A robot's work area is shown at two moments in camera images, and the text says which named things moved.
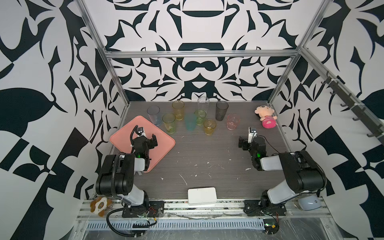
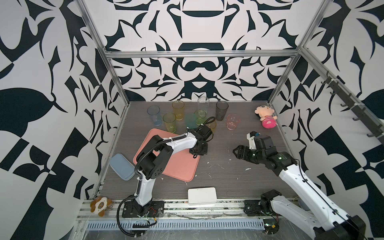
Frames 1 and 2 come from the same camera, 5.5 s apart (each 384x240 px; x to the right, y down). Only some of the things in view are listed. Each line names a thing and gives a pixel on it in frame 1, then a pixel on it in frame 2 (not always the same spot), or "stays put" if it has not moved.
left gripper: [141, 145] → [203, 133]
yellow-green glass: [169, 120] stays put
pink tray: [121, 144] → [184, 164]
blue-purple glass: [153, 111] stays put
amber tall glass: [178, 106] stays put
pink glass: [233, 120] stays put
